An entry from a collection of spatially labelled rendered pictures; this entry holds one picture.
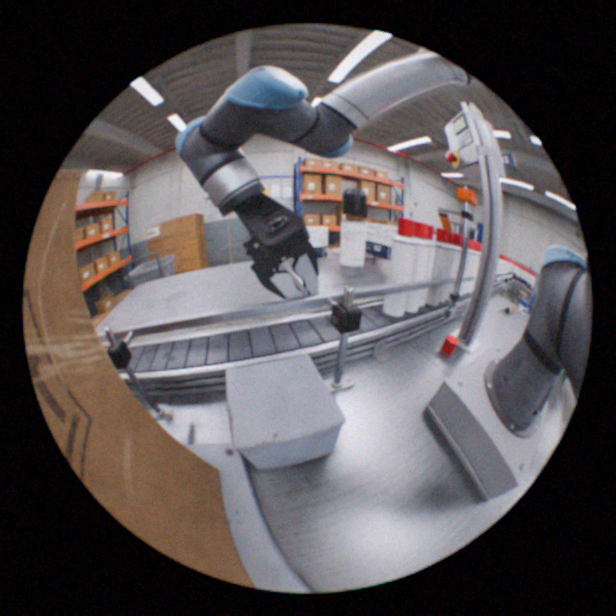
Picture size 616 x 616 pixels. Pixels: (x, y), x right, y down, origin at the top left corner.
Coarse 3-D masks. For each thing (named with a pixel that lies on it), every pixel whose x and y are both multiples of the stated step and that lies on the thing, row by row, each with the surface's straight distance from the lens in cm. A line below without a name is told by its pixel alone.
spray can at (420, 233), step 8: (416, 224) 42; (424, 224) 41; (416, 232) 41; (424, 232) 41; (416, 240) 41; (424, 240) 42; (416, 248) 40; (424, 248) 41; (416, 256) 41; (424, 256) 41; (416, 264) 41; (424, 264) 42; (416, 272) 41; (424, 272) 42; (416, 280) 42; (424, 280) 43; (408, 296) 43; (416, 296) 43; (408, 304) 43; (416, 304) 44; (408, 312) 44; (416, 312) 46
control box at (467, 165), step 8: (464, 112) 62; (448, 128) 70; (488, 128) 64; (448, 136) 70; (456, 136) 65; (472, 136) 57; (456, 144) 64; (472, 144) 56; (496, 144) 62; (456, 152) 64; (464, 152) 59; (472, 152) 56; (496, 152) 60; (464, 160) 59; (472, 160) 55; (496, 160) 58; (456, 168) 63; (464, 168) 60; (472, 168) 58; (480, 168) 56; (464, 176) 67; (472, 176) 65; (480, 176) 63; (504, 176) 58
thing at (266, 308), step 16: (368, 288) 31; (384, 288) 32; (400, 288) 35; (416, 288) 39; (256, 304) 25; (272, 304) 24; (288, 304) 25; (304, 304) 25; (320, 304) 26; (160, 320) 28; (176, 320) 26; (192, 320) 25; (208, 320) 25; (224, 320) 25
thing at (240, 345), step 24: (216, 336) 35; (240, 336) 34; (264, 336) 33; (288, 336) 32; (312, 336) 32; (336, 336) 32; (144, 360) 38; (168, 360) 35; (192, 360) 32; (216, 360) 30; (240, 360) 29
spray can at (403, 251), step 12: (408, 228) 37; (396, 240) 37; (408, 240) 37; (396, 252) 37; (408, 252) 37; (396, 264) 37; (408, 264) 37; (396, 276) 38; (408, 276) 38; (384, 300) 41; (396, 300) 39; (384, 312) 41; (396, 312) 40
